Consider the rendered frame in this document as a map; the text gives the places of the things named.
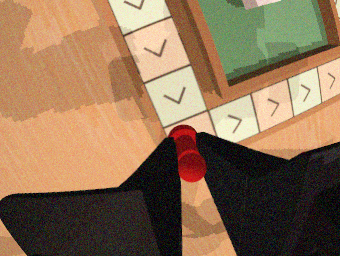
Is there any white die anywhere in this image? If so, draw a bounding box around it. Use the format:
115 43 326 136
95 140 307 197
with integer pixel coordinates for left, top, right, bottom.
242 0 279 10

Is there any red pawn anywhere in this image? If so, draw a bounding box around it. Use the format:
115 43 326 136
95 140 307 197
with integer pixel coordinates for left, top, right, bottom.
167 124 207 182

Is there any square ring of board game squares with arrows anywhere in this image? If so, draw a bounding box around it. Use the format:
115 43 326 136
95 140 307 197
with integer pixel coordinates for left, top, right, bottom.
97 0 340 147

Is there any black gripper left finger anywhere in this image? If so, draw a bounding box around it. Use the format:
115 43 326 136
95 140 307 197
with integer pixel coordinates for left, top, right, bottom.
0 136 182 256

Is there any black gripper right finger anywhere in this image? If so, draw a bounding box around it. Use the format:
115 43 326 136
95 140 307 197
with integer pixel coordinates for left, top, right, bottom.
195 131 340 256

